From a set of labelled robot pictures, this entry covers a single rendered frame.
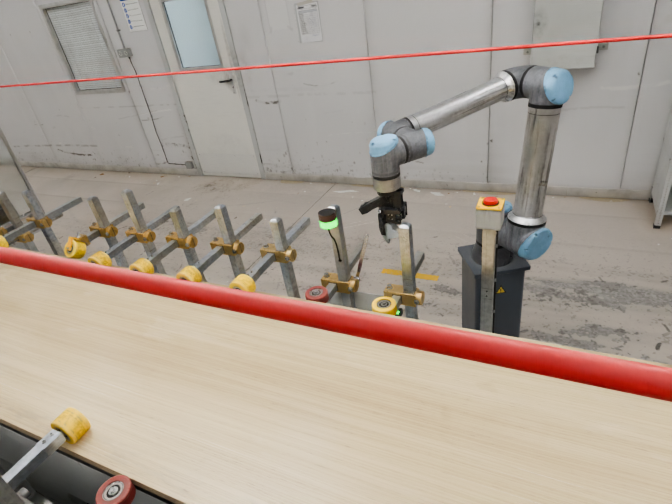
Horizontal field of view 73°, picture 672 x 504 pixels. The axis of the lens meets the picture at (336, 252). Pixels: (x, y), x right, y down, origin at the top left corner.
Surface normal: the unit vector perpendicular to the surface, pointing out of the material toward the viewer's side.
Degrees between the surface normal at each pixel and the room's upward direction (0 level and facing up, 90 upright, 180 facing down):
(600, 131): 90
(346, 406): 0
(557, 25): 90
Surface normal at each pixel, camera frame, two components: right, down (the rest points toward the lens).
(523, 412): -0.15, -0.84
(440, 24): -0.43, 0.52
